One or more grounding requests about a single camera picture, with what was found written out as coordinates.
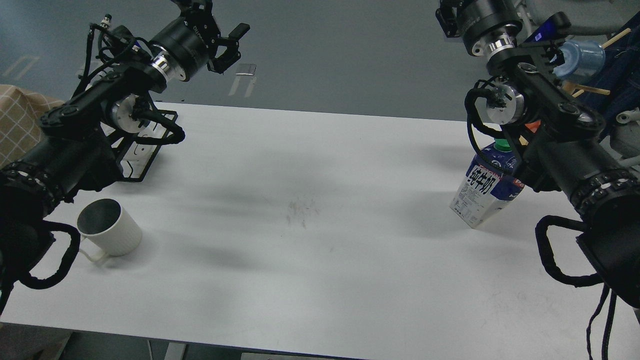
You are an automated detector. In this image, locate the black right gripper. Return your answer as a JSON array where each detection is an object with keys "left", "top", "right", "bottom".
[{"left": 435, "top": 0, "right": 523, "bottom": 57}]

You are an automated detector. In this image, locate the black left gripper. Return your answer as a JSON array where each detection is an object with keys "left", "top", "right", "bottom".
[{"left": 150, "top": 0, "right": 250, "bottom": 82}]

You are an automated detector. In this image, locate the blue milk carton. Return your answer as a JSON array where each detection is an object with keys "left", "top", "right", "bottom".
[{"left": 449, "top": 139, "right": 525, "bottom": 229}]

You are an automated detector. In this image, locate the white ribbed mug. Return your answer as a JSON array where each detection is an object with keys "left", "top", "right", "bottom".
[{"left": 77, "top": 198, "right": 143, "bottom": 262}]

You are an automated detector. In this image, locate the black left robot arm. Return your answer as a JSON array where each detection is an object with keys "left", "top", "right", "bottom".
[{"left": 1, "top": 0, "right": 250, "bottom": 309}]

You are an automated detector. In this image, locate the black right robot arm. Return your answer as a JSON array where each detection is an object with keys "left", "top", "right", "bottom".
[{"left": 435, "top": 0, "right": 640, "bottom": 360}]

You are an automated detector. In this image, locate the light blue plastic cup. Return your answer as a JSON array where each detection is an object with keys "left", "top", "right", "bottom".
[{"left": 553, "top": 39, "right": 606, "bottom": 84}]

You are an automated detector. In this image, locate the wooden cup tree stand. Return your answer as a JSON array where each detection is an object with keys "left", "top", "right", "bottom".
[{"left": 517, "top": 28, "right": 633, "bottom": 147}]

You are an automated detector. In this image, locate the orange plastic cup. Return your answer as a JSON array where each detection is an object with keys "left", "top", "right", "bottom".
[{"left": 525, "top": 120, "right": 541, "bottom": 133}]

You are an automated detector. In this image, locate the grey office chair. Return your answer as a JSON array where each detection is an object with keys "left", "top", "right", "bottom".
[{"left": 514, "top": 0, "right": 640, "bottom": 35}]

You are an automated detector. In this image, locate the dark blue fabric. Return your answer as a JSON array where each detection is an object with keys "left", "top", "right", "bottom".
[{"left": 577, "top": 13, "right": 640, "bottom": 141}]

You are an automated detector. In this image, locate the beige checkered cloth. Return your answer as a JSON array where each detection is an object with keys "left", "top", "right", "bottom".
[{"left": 0, "top": 84, "right": 64, "bottom": 167}]

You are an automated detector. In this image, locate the black wire cup rack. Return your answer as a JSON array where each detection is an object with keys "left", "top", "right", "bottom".
[{"left": 102, "top": 96, "right": 178, "bottom": 183}]

